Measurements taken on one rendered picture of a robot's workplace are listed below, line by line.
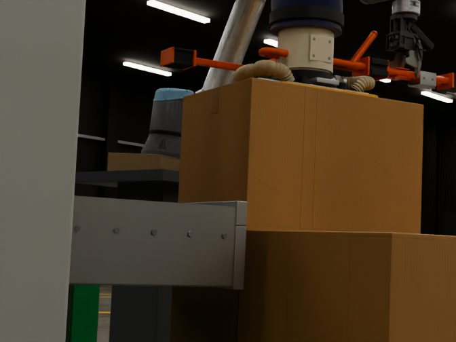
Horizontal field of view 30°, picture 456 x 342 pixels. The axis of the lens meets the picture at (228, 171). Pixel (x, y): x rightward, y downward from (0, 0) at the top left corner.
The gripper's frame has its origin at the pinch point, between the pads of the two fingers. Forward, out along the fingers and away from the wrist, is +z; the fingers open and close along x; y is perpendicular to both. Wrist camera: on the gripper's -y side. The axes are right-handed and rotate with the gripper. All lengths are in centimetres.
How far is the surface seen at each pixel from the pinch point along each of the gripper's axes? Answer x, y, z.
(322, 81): 13.5, 43.1, 9.0
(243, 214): 38, 81, 49
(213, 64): -24, 60, 0
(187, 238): 38, 95, 56
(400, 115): 21.8, 21.3, 17.3
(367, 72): 4.6, 20.5, 1.7
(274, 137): 23, 64, 28
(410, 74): 3.4, 2.5, 0.0
